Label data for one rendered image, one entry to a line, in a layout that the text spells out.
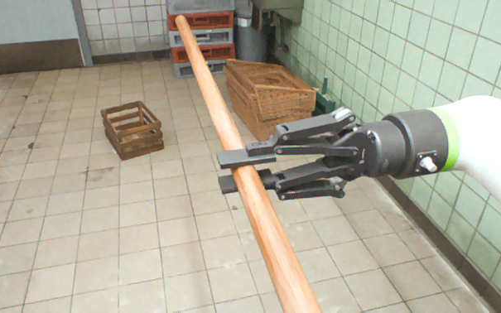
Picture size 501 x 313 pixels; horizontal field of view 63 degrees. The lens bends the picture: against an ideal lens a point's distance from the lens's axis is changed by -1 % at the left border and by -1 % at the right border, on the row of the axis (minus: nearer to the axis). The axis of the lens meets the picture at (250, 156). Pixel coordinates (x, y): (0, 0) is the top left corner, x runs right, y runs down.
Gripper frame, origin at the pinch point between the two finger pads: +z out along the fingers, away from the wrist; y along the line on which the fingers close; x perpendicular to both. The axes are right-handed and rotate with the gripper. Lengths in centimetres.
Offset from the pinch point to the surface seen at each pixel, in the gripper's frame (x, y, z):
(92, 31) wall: 399, 84, 63
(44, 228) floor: 143, 118, 77
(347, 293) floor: 65, 120, -60
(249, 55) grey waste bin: 344, 105, -86
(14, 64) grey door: 395, 108, 142
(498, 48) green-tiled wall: 82, 20, -118
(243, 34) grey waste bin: 347, 85, -80
